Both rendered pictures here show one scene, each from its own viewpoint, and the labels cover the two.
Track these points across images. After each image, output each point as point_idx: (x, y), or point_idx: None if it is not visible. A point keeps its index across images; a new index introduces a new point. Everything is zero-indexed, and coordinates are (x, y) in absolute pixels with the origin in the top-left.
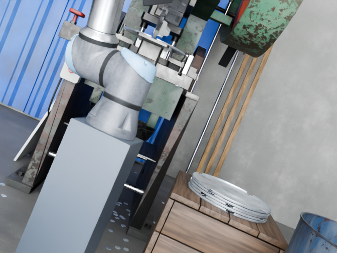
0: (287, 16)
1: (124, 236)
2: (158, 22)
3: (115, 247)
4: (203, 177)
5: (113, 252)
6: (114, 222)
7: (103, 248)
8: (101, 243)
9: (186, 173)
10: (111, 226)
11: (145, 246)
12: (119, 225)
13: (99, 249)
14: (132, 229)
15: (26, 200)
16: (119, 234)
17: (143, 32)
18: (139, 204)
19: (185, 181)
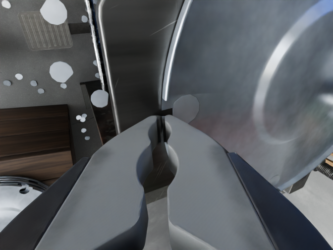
0: None
1: (72, 82)
2: (4, 234)
3: (30, 81)
4: (8, 194)
5: (17, 82)
6: (95, 65)
7: (12, 71)
8: (22, 67)
9: (62, 159)
10: (81, 65)
11: (61, 105)
12: (93, 72)
13: (2, 69)
14: (81, 88)
15: None
16: (70, 77)
17: (176, 36)
18: (88, 92)
19: (3, 171)
